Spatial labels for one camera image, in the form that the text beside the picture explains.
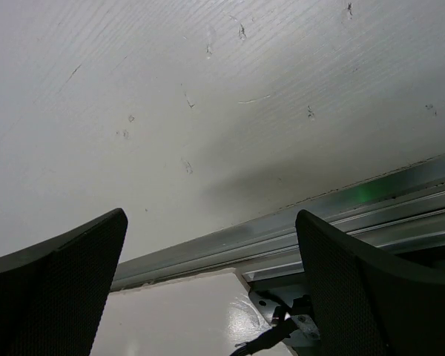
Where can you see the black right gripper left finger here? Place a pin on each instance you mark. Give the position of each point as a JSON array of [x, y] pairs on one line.
[[52, 294]]

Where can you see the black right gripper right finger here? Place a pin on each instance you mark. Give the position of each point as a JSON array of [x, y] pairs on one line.
[[368, 301]]

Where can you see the white front cover board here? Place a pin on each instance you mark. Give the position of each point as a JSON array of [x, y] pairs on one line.
[[207, 314]]

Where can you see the aluminium table edge rail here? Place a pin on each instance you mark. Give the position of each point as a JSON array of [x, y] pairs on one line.
[[400, 212]]

